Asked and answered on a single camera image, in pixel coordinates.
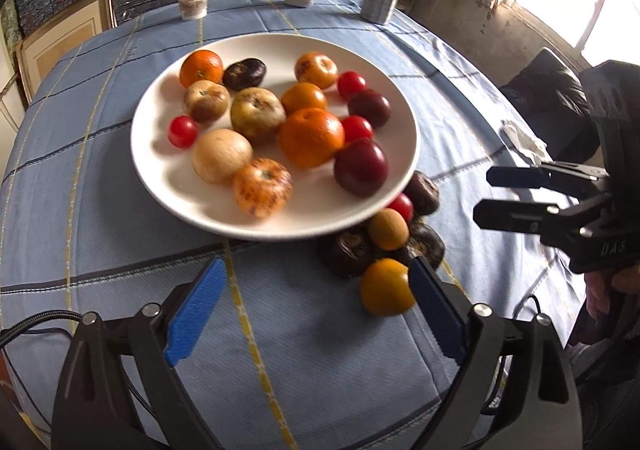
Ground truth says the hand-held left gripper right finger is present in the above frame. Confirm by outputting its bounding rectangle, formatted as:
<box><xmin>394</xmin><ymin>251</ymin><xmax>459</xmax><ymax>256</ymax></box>
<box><xmin>407</xmin><ymin>256</ymin><xmax>583</xmax><ymax>450</ymax></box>

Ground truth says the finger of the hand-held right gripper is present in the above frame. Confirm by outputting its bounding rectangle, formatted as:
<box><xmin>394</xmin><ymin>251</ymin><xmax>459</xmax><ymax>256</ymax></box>
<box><xmin>486</xmin><ymin>161</ymin><xmax>612</xmax><ymax>196</ymax></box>
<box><xmin>472</xmin><ymin>195</ymin><xmax>616</xmax><ymax>251</ymax></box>

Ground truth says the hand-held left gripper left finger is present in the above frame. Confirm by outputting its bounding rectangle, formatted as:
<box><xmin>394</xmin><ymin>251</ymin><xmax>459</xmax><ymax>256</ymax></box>
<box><xmin>50</xmin><ymin>256</ymin><xmax>228</xmax><ymax>450</ymax></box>

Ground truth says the small smooth orange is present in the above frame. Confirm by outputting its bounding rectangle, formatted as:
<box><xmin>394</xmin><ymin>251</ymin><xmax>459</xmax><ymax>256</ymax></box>
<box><xmin>359</xmin><ymin>257</ymin><xmax>417</xmax><ymax>316</ymax></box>
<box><xmin>280</xmin><ymin>82</ymin><xmax>328</xmax><ymax>115</ymax></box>

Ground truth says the spotted orange apple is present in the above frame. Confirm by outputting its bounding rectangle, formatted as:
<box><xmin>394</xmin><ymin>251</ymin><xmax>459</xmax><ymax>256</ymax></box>
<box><xmin>294</xmin><ymin>52</ymin><xmax>339</xmax><ymax>90</ymax></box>
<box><xmin>232</xmin><ymin>158</ymin><xmax>294</xmax><ymax>219</ymax></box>

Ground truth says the white round plate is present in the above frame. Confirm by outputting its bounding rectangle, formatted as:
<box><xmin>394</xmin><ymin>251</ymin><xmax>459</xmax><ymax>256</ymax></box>
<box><xmin>131</xmin><ymin>33</ymin><xmax>420</xmax><ymax>241</ymax></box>

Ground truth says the dark red plum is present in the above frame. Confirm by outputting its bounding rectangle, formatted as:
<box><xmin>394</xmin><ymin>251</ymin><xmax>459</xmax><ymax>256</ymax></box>
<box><xmin>348</xmin><ymin>89</ymin><xmax>392</xmax><ymax>128</ymax></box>
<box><xmin>333</xmin><ymin>137</ymin><xmax>390</xmax><ymax>197</ymax></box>

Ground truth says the round tan pear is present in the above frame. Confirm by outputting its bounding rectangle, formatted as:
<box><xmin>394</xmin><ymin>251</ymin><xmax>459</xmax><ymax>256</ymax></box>
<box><xmin>192</xmin><ymin>129</ymin><xmax>254</xmax><ymax>184</ymax></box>

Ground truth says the red cherry tomato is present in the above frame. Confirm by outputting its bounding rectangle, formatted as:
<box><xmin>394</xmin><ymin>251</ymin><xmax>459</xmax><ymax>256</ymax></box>
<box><xmin>337</xmin><ymin>71</ymin><xmax>367</xmax><ymax>101</ymax></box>
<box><xmin>341</xmin><ymin>115</ymin><xmax>375</xmax><ymax>143</ymax></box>
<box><xmin>386</xmin><ymin>193</ymin><xmax>415</xmax><ymax>224</ymax></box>
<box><xmin>167</xmin><ymin>115</ymin><xmax>199</xmax><ymax>149</ymax></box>

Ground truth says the large orange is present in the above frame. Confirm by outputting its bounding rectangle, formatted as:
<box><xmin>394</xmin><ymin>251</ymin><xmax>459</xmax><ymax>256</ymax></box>
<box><xmin>278</xmin><ymin>108</ymin><xmax>346</xmax><ymax>169</ymax></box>

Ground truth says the bruised yellow apple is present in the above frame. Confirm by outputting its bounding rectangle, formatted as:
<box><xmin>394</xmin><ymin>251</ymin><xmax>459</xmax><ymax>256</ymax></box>
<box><xmin>230</xmin><ymin>87</ymin><xmax>287</xmax><ymax>143</ymax></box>

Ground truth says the bruised brown apple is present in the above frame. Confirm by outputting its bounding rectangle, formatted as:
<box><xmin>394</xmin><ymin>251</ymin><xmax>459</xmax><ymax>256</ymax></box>
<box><xmin>183</xmin><ymin>80</ymin><xmax>232</xmax><ymax>125</ymax></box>

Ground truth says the dark passion fruit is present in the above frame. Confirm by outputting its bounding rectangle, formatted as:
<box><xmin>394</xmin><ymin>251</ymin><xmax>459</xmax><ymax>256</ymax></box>
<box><xmin>222</xmin><ymin>58</ymin><xmax>267</xmax><ymax>92</ymax></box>
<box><xmin>402</xmin><ymin>171</ymin><xmax>441</xmax><ymax>216</ymax></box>
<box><xmin>318</xmin><ymin>225</ymin><xmax>376</xmax><ymax>279</ymax></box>
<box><xmin>395</xmin><ymin>221</ymin><xmax>446</xmax><ymax>267</ymax></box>

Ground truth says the orange mandarin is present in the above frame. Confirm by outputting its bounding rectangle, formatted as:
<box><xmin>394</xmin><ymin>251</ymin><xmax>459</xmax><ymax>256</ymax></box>
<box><xmin>179</xmin><ymin>50</ymin><xmax>224</xmax><ymax>88</ymax></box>

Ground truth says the person's right hand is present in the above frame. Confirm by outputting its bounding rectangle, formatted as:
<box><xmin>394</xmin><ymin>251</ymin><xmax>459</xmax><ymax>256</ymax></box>
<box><xmin>585</xmin><ymin>267</ymin><xmax>640</xmax><ymax>321</ymax></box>

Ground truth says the white crumpled tissue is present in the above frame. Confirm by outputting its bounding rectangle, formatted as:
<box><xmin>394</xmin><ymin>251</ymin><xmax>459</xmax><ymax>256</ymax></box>
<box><xmin>501</xmin><ymin>121</ymin><xmax>548</xmax><ymax>163</ymax></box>

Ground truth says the small tan fruit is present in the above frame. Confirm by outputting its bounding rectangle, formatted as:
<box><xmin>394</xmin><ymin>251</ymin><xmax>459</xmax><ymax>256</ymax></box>
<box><xmin>367</xmin><ymin>208</ymin><xmax>410</xmax><ymax>251</ymax></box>

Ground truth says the white cabinet door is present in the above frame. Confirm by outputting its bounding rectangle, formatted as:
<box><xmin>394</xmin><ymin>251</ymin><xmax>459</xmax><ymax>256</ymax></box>
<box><xmin>0</xmin><ymin>50</ymin><xmax>28</xmax><ymax>141</ymax></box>

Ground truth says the wooden framed board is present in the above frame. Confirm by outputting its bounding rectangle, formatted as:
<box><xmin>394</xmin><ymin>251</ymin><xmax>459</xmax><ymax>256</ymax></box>
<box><xmin>15</xmin><ymin>0</ymin><xmax>116</xmax><ymax>104</ymax></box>

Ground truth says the black cable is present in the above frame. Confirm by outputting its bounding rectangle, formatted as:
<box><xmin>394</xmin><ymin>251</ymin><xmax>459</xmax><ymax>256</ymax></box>
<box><xmin>0</xmin><ymin>311</ymin><xmax>83</xmax><ymax>348</ymax></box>

